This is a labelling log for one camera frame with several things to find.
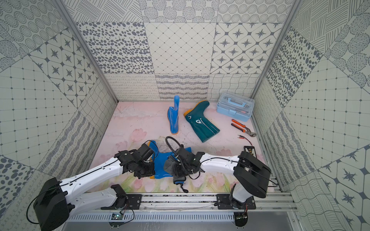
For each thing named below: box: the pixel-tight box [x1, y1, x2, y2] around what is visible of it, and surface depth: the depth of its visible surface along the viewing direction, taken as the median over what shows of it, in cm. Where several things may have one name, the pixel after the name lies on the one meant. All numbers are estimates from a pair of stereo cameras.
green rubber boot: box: [183, 100, 221, 143], surface depth 106 cm
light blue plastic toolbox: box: [216, 91, 255, 123], surface depth 107 cm
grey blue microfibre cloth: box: [163, 156, 187, 184], surface depth 80 cm
